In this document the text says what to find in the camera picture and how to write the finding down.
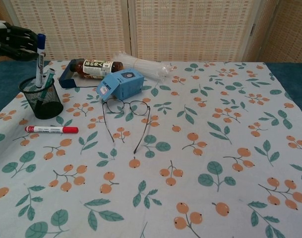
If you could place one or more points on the light blue cardboard box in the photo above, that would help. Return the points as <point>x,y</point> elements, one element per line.
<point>127,85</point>

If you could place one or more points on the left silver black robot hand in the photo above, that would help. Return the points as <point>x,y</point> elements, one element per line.
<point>17,42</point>

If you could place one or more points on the blue grey tray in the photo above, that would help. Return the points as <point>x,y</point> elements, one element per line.
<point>66,83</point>

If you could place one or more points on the brown tea bottle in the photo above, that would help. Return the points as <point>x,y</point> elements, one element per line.
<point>96,69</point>

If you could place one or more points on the angled woven screen panel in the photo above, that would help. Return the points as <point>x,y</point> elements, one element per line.
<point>287,32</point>

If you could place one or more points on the red capped whiteboard marker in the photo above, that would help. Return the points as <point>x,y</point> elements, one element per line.
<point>56,129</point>

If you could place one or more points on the clear plastic straw bag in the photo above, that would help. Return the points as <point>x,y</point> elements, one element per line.
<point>145,67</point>

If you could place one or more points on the floral fruit print tablecloth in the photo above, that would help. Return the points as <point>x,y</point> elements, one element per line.
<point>178,148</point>

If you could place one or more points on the teal pen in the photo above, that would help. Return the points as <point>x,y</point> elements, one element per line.
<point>48,80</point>

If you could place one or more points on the black pen cup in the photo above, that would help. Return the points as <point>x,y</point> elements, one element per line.
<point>47,109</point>

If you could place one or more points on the blue capped whiteboard marker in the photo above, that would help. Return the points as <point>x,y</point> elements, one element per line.
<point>41,62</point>

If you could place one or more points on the wide woven screen panel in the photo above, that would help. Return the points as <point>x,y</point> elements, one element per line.
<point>78,29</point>
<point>190,29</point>

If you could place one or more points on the thin metal frame eyeglasses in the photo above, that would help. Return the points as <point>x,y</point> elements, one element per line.
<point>139,109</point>

